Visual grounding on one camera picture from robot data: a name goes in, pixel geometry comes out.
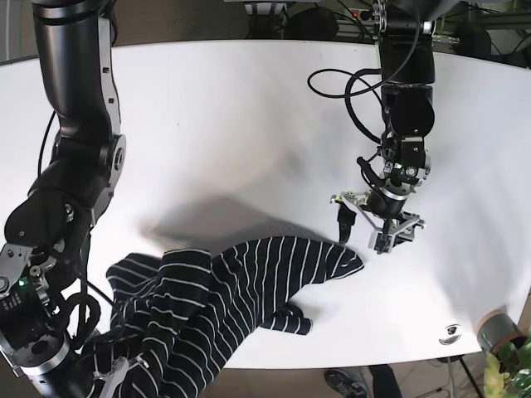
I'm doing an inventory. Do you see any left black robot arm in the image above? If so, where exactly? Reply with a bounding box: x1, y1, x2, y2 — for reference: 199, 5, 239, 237
331, 1, 436, 254

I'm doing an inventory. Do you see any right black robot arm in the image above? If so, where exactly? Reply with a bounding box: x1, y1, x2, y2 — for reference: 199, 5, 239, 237
1, 1, 126, 397

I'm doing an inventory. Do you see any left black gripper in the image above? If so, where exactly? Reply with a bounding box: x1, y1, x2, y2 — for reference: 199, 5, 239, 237
330, 179, 425, 255

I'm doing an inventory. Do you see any grey plant pot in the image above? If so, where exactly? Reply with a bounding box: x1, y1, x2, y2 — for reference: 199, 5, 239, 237
475, 310, 527, 354

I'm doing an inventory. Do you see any black white striped T-shirt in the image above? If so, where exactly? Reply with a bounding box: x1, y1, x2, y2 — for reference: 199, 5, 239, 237
81, 236, 363, 397

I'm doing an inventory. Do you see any right silver table grommet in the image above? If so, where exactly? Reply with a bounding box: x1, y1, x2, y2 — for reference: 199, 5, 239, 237
438, 323, 462, 346

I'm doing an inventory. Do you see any green potted plant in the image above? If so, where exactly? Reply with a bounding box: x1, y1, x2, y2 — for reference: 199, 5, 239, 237
483, 337, 530, 398

